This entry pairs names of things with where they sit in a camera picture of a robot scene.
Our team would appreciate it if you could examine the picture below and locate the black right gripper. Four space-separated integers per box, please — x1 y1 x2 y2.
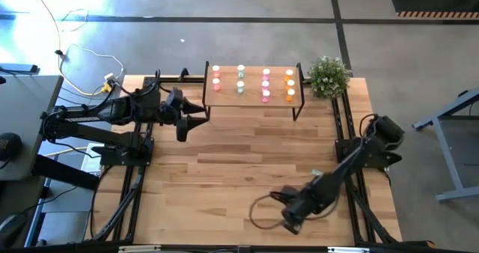
269 186 330 236

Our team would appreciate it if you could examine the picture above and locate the silver metal bar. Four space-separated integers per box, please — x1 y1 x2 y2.
327 246 370 253
118 245 162 253

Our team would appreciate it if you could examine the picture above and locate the black round object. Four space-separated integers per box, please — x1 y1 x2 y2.
0 132 22 162

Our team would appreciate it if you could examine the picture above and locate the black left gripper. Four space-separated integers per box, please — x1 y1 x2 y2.
159 87 210 143

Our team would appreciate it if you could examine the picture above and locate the blue-gray metal leg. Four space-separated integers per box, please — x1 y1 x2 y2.
24 198 52 249

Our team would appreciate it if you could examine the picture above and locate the blue-gray table frame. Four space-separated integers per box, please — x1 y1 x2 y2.
412 88 479 204

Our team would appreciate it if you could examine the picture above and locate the thin white cable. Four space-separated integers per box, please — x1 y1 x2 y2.
58 8 125 80

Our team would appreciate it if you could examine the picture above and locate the gray desk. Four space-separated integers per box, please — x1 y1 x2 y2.
0 75 64 182

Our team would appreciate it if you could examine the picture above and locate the cream power cable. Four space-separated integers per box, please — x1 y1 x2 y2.
28 0 113 97

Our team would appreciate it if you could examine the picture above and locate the yellow cable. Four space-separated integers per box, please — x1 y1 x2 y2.
43 146 89 158

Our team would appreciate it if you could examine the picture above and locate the small green potted plant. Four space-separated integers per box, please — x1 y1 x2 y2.
306 55 352 100

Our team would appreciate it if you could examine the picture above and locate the black metal rig frame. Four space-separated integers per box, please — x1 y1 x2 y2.
85 75 437 253

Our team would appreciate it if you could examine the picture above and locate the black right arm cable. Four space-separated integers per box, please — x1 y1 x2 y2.
248 112 379 231

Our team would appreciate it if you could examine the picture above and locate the black rounded object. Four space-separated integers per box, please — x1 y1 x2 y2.
0 213 26 249

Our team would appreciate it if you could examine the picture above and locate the black desk beam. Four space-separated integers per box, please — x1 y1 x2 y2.
31 153 101 191

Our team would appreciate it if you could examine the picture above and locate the wooden shelf with black frame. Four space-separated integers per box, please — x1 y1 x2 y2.
202 61 306 122

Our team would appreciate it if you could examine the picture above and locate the black flat device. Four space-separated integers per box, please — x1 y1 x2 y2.
0 63 40 76

